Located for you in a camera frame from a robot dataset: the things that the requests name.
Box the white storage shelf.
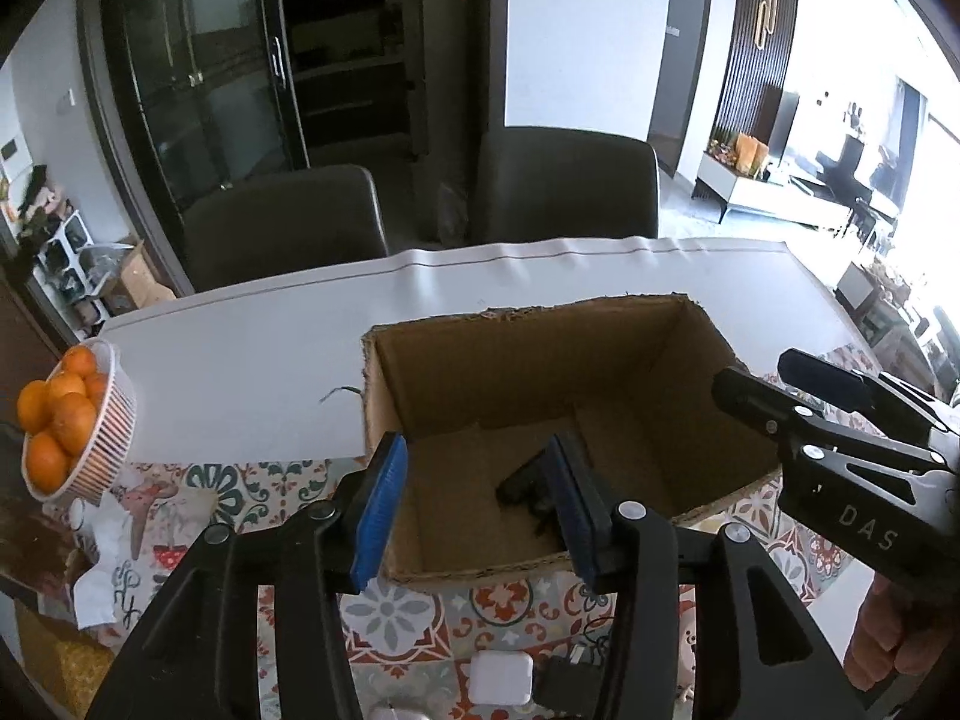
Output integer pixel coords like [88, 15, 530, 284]
[28, 208, 102, 340]

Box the brown cardboard box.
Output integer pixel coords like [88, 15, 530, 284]
[361, 294, 785, 584]

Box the black glass-door cabinet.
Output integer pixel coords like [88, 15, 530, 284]
[77, 0, 430, 215]

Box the dark grey dining chair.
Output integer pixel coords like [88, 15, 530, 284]
[183, 163, 390, 293]
[470, 127, 661, 245]

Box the person's right hand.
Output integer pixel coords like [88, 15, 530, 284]
[846, 574, 957, 692]

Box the white battery charger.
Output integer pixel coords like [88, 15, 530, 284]
[471, 655, 535, 704]

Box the dark interior door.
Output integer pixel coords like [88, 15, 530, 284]
[647, 0, 711, 166]

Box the pile of oranges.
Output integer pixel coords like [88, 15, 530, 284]
[16, 345, 110, 494]

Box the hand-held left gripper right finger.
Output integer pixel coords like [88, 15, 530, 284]
[546, 433, 856, 720]

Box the dark slatted wall panel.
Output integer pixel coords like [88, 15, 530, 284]
[711, 0, 802, 162]

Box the small black plastic gadget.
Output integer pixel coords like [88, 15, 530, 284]
[495, 448, 562, 535]

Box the white crumpled cloth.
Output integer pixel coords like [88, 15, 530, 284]
[70, 496, 145, 632]

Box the white low media console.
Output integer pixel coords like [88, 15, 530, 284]
[694, 150, 871, 232]

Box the patterned tile-print table mat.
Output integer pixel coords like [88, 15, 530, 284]
[71, 341, 920, 720]

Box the white slatted fruit basket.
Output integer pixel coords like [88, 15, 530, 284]
[21, 337, 138, 505]

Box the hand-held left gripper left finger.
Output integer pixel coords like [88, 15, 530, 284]
[82, 433, 410, 720]

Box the cardboard box on floor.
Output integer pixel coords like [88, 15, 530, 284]
[101, 240, 179, 317]

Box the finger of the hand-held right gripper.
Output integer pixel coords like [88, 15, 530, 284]
[777, 348, 960, 437]
[711, 365, 947, 475]

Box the black power adapter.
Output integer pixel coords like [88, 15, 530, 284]
[535, 645, 603, 716]

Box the yellow woven mat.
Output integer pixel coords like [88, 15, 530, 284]
[13, 600, 115, 720]

